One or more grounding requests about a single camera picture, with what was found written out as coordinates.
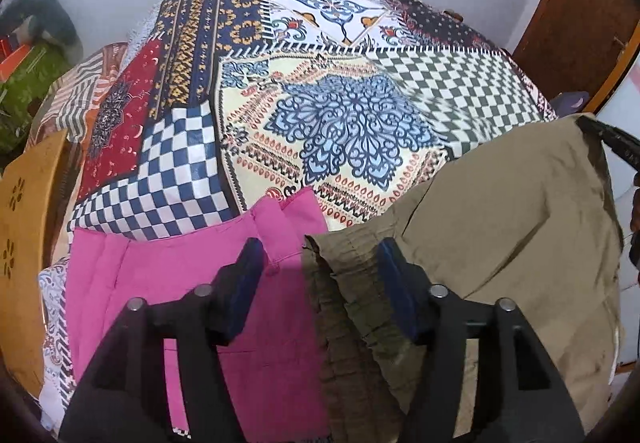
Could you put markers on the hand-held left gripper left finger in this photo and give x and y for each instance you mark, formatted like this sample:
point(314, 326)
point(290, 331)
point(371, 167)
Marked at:
point(246, 284)

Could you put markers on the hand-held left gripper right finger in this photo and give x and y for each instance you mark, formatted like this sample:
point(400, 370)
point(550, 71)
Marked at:
point(395, 285)

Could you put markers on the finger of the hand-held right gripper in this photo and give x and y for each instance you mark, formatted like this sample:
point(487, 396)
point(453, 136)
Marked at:
point(612, 138)

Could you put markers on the pink pants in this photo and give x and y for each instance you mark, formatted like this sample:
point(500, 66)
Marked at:
point(280, 323)

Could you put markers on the purple cloth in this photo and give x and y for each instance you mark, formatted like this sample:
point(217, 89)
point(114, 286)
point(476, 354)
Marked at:
point(572, 103)

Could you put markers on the brown wooden door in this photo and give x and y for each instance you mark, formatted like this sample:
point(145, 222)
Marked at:
point(565, 8)

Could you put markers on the patchwork patterned bed sheet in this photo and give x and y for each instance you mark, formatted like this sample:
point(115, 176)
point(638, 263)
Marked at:
point(350, 123)

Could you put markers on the wooden panel with flower cutouts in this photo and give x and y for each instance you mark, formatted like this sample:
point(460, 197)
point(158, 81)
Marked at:
point(25, 223)

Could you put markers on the brown striped pillow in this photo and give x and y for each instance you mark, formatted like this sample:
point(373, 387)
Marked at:
point(75, 88)

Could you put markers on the green patterned cloth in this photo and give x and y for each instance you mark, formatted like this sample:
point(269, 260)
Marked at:
point(25, 88)

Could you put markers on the teal plush toy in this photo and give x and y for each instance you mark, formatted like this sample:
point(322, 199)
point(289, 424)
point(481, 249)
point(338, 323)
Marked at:
point(45, 13)

